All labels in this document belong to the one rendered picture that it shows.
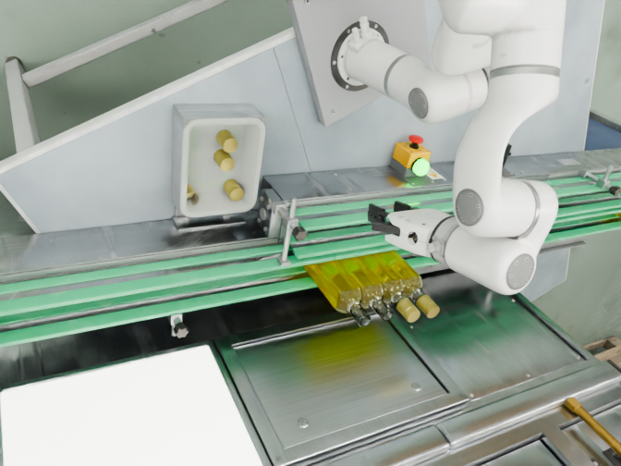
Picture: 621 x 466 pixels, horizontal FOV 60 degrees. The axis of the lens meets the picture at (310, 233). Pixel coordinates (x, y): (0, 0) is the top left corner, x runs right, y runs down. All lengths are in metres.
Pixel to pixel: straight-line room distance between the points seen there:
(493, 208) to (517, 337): 0.93
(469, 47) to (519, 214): 0.36
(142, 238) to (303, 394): 0.48
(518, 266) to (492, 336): 0.81
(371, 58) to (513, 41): 0.49
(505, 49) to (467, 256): 0.27
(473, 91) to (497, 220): 0.44
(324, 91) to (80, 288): 0.66
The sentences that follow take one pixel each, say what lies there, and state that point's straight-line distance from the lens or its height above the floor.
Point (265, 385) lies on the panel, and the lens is 1.17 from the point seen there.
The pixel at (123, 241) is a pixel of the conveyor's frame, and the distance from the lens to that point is 1.21.
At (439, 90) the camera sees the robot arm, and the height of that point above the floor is 1.08.
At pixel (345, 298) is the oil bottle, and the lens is 1.18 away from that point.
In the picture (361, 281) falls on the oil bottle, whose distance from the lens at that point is 1.23.
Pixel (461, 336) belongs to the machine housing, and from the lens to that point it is 1.50.
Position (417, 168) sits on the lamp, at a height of 0.85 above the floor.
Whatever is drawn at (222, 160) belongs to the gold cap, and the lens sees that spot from 1.18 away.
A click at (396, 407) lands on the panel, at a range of 1.20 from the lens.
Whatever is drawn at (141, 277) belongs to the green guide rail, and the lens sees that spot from 1.14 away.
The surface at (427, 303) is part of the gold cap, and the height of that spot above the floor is 1.14.
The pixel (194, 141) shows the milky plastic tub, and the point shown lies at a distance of 1.19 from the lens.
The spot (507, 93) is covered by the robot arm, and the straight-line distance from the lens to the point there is 0.72.
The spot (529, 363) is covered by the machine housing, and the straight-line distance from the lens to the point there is 1.51.
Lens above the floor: 1.80
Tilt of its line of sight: 45 degrees down
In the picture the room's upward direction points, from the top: 140 degrees clockwise
